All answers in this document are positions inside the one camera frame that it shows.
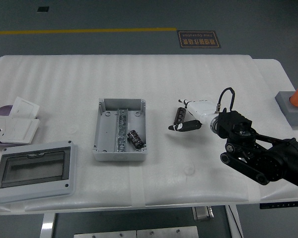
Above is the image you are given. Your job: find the grey block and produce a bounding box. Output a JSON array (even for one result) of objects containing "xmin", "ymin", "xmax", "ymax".
[{"xmin": 275, "ymin": 91, "xmax": 298, "ymax": 128}]

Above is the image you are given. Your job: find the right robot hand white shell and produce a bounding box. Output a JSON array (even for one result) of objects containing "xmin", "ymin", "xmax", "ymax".
[{"xmin": 168, "ymin": 99, "xmax": 219, "ymax": 132}]

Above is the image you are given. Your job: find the metal mounting rail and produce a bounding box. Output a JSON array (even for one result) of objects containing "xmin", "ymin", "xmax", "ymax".
[{"xmin": 113, "ymin": 108, "xmax": 129, "ymax": 153}]

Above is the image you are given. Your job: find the grey cover with clear window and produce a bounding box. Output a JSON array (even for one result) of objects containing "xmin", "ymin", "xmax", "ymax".
[{"xmin": 0, "ymin": 140, "xmax": 78, "ymax": 204}]

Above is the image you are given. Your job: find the white rocker switch panel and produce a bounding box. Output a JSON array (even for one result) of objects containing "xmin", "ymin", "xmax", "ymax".
[{"xmin": 0, "ymin": 118, "xmax": 40, "ymax": 145}]

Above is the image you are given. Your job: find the white foam mat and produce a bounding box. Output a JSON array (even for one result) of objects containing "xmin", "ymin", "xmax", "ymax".
[{"xmin": 0, "ymin": 54, "xmax": 298, "ymax": 213}]

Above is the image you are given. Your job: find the grey metal plate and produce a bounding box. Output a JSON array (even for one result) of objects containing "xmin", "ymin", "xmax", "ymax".
[{"xmin": 74, "ymin": 230, "xmax": 137, "ymax": 238}]

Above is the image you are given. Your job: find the black table control panel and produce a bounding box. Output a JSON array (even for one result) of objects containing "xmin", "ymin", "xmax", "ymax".
[{"xmin": 260, "ymin": 200, "xmax": 298, "ymax": 210}]

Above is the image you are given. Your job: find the purple round disc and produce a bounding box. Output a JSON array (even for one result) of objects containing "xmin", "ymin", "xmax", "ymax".
[{"xmin": 0, "ymin": 105, "xmax": 14, "ymax": 147}]

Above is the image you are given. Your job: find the grey open junction box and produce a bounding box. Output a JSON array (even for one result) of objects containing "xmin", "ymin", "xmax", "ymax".
[{"xmin": 92, "ymin": 98, "xmax": 149, "ymax": 162}]

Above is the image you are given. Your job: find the white table leg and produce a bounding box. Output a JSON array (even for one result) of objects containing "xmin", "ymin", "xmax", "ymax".
[
  {"xmin": 225, "ymin": 205, "xmax": 244, "ymax": 238},
  {"xmin": 40, "ymin": 213, "xmax": 56, "ymax": 238}
]

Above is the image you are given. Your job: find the grey metal bracket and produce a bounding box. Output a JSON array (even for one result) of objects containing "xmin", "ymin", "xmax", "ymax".
[{"xmin": 192, "ymin": 206, "xmax": 214, "ymax": 221}]

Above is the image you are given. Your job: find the black cylindrical battery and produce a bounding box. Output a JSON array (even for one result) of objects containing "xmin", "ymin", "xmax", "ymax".
[
  {"xmin": 173, "ymin": 106, "xmax": 188, "ymax": 127},
  {"xmin": 127, "ymin": 130, "xmax": 144, "ymax": 149}
]

